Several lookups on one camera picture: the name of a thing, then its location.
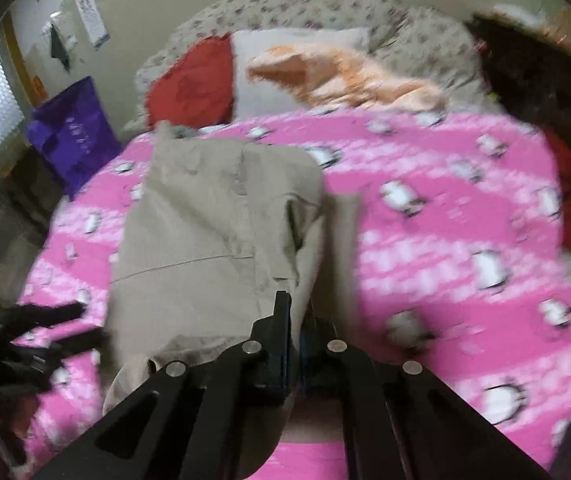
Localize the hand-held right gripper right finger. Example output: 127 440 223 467
299 316 552 480

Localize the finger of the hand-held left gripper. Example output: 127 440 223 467
0 301 87 332
44 328 109 357

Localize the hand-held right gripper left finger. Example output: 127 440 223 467
30 290 297 480

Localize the beige jacket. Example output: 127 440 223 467
102 120 365 480

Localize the dark side table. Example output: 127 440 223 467
5 150 66 231

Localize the purple bag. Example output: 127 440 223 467
26 76 123 198

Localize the pink penguin blanket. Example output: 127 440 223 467
25 110 571 480

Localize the white pillow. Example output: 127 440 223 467
230 27 371 116

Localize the dark hanging cloth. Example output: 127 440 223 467
49 24 72 72

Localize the orange cloth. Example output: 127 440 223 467
248 45 449 111

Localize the red pillow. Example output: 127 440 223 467
145 35 236 128

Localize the white wall calendar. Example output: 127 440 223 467
74 0 111 50

